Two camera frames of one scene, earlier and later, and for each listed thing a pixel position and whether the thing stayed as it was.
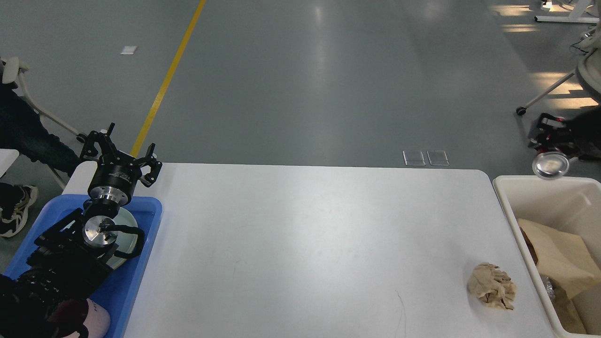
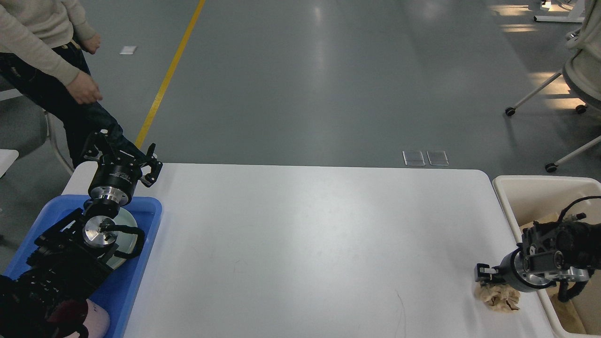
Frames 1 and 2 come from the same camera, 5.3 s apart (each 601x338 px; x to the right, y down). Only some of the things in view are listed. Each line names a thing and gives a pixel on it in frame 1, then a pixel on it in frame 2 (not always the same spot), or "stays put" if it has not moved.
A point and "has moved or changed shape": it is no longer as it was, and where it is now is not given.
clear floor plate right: x=437 y=157 stays put
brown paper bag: x=565 y=257 has moved or changed shape
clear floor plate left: x=413 y=157 stays put
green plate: x=127 y=240 stays put
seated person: x=23 y=131 → x=42 y=44
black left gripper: x=114 y=176 stays put
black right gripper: x=581 y=136 → x=512 y=271
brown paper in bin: x=567 y=313 stays put
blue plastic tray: x=121 y=292 stays put
